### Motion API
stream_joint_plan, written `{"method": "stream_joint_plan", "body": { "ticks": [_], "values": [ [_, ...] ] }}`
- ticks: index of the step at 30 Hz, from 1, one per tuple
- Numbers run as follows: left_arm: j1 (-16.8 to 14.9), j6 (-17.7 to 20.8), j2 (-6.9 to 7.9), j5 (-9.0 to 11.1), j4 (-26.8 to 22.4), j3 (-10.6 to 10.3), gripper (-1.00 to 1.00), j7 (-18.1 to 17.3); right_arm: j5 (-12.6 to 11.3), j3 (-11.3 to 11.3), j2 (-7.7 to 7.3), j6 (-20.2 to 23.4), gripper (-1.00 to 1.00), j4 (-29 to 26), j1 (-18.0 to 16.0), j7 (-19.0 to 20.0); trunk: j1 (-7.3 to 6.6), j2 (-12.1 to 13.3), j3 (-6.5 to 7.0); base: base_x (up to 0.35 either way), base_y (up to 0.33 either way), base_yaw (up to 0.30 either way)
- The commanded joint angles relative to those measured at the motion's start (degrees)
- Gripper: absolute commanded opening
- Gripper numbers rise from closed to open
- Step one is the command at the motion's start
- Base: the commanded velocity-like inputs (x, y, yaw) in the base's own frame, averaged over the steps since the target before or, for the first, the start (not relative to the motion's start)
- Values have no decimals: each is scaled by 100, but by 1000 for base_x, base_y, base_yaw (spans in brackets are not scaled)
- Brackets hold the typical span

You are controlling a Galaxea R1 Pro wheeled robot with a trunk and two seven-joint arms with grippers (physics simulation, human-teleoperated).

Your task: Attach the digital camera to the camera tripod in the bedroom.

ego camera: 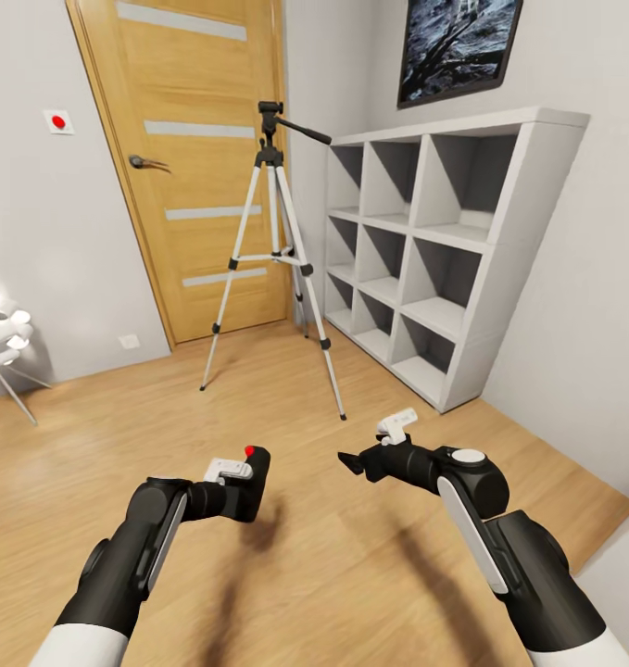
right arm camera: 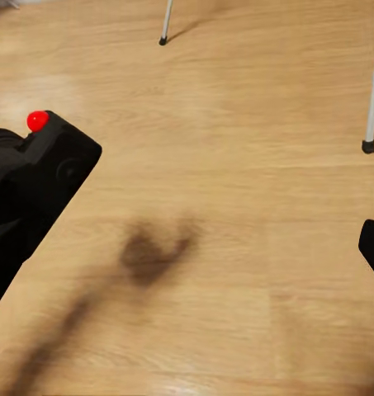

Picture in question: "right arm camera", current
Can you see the digital camera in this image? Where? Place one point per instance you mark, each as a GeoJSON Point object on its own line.
{"type": "Point", "coordinates": [40, 174]}

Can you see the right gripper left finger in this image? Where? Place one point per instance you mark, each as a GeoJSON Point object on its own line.
{"type": "Point", "coordinates": [15, 245]}

